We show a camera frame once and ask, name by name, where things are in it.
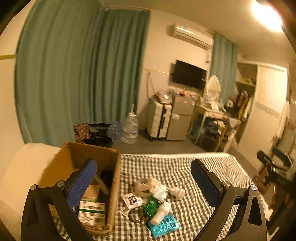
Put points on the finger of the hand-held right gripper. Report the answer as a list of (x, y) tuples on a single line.
[(281, 155), (266, 158)]

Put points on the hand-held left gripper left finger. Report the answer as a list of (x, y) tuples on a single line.
[(81, 183)]

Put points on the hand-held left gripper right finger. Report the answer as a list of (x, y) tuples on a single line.
[(205, 183)]

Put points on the yellow medicine box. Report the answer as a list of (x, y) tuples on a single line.
[(92, 192)]

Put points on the green and white medicine box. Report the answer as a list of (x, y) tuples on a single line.
[(91, 208)]

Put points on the brown cardboard box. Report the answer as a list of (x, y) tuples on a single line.
[(69, 157)]

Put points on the white plastic bag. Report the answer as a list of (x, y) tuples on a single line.
[(159, 187)]

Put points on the white tape roll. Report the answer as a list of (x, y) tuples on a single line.
[(138, 183)]

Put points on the green sachet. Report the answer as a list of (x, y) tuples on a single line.
[(151, 205)]

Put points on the small wooden stool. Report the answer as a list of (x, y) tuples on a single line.
[(261, 178)]

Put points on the grey checked bed sheet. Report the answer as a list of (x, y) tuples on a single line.
[(185, 166)]

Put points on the crumpled white tissue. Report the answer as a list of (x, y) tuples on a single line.
[(178, 192)]

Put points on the white louvred wardrobe door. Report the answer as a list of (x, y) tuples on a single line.
[(263, 111)]

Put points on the wooden chair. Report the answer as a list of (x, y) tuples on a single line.
[(223, 134)]

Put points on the black bag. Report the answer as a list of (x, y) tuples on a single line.
[(98, 136)]

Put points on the small white sachet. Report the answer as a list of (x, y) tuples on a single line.
[(123, 210)]

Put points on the patterned brown bag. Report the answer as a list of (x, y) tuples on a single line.
[(81, 132)]

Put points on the white square-code card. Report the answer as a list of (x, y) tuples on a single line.
[(131, 199)]

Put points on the small clear water bottle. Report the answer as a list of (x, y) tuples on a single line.
[(115, 132)]

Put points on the teal blister pack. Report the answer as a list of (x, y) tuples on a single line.
[(164, 228)]

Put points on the grey mini fridge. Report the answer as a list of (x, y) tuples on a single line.
[(180, 120)]

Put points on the cream dressing table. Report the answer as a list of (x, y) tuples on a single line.
[(208, 112)]

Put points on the large clear water bottle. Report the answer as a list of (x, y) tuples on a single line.
[(130, 127)]

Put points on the white suitcase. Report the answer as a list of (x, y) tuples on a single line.
[(158, 120)]

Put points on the oval white-framed mirror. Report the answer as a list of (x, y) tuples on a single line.
[(212, 87)]

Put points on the clear plastic bag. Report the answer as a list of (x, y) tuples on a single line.
[(164, 97)]

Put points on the narrow green curtain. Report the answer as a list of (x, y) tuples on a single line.
[(224, 60)]

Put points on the wide green curtain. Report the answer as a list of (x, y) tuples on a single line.
[(69, 69)]

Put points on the ceiling light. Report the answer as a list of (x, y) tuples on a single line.
[(266, 14)]

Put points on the white air conditioner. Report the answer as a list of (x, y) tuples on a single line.
[(192, 34)]

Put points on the black wall television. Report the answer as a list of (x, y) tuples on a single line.
[(189, 74)]

